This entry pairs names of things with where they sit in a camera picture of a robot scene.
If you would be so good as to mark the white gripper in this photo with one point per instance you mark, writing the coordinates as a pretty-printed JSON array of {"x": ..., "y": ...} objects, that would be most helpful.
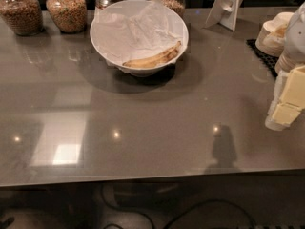
[{"x": 295, "y": 45}]

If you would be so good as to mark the yellow banana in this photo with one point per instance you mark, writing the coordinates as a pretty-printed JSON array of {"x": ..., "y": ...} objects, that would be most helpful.
[{"x": 153, "y": 61}]

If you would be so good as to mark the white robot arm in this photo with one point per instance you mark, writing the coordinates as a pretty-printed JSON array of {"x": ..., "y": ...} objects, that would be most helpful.
[{"x": 293, "y": 54}]

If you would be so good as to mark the white bowl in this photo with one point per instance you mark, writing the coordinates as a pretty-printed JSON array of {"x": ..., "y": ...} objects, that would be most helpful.
[{"x": 109, "y": 34}]

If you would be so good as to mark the black rubber mat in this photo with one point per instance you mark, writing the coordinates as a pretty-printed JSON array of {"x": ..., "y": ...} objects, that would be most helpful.
[{"x": 267, "y": 60}]

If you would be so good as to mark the stack of white paper bowls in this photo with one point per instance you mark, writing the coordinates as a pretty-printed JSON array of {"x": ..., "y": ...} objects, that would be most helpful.
[{"x": 271, "y": 37}]

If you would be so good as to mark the white cardboard stand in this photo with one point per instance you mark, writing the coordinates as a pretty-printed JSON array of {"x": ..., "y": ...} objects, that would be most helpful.
[{"x": 223, "y": 12}]

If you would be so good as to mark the white paper liner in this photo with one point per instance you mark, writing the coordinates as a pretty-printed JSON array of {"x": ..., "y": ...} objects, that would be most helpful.
[{"x": 133, "y": 32}]

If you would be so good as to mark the glass jar of cereal far left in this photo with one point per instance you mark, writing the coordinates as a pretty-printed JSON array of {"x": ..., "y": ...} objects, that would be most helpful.
[{"x": 24, "y": 17}]

